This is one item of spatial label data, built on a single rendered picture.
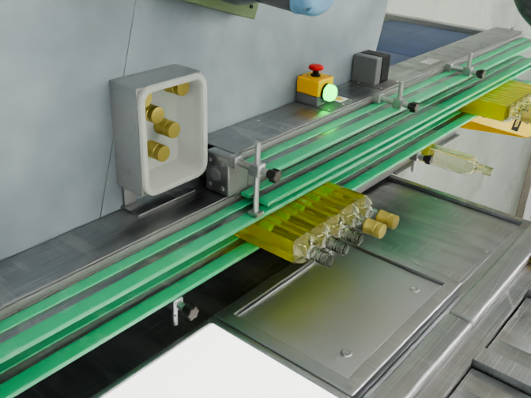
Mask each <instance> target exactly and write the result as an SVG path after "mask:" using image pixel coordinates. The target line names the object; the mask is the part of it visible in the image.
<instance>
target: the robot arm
mask: <svg viewBox="0 0 531 398"><path fill-rule="evenodd" d="M222 1H223V2H226V3H230V4H232V5H238V6H240V5H246V4H251V3H257V2H260V3H263V4H266V5H268V6H273V7H277V8H279V9H284V10H287V11H290V12H293V13H294V14H297V15H301V14H303V15H306V16H310V17H315V16H318V15H320V14H322V13H324V12H325V11H327V10H328V9H329V8H330V7H331V6H332V4H333V3H334V2H335V1H336V0H222ZM514 3H515V5H516V7H517V9H518V12H519V13H520V14H521V16H522V17H523V19H524V20H525V21H526V22H527V23H528V24H529V25H530V26H531V0H514Z"/></svg>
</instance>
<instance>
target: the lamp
mask: <svg viewBox="0 0 531 398"><path fill-rule="evenodd" d="M336 96H337V88H336V86H335V85H332V84H328V83H326V84H324V85H323V87H322V90H321V98H322V100H327V101H333V100H335V98H336Z"/></svg>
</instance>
